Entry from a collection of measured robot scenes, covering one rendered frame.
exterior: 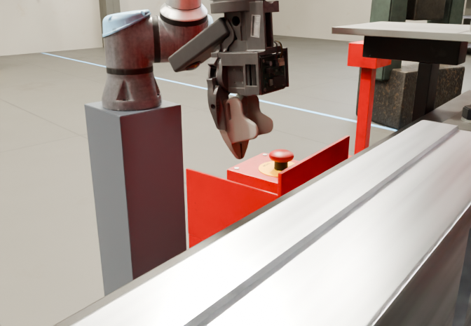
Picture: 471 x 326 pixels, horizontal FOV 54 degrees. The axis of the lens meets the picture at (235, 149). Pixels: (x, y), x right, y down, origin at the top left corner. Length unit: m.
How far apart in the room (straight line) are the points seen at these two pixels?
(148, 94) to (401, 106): 2.94
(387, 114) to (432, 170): 3.76
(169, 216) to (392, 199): 1.11
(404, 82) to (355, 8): 7.29
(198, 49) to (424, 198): 0.48
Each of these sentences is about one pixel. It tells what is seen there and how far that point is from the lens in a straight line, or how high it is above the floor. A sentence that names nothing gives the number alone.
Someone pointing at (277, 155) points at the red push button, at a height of 0.81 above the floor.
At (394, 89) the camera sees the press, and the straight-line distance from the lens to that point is 3.92.
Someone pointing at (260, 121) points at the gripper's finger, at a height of 0.88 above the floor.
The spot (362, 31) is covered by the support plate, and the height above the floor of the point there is 1.00.
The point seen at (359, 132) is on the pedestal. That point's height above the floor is 0.31.
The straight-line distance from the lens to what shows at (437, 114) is 0.76.
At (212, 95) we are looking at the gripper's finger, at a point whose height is 0.92.
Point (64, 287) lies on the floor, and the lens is 1.93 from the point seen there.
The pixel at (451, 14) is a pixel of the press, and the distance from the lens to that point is 4.37.
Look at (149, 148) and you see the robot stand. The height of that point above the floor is 0.68.
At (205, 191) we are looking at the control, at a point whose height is 0.78.
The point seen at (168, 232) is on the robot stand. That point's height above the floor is 0.43.
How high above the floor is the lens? 1.05
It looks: 19 degrees down
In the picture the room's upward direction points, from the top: straight up
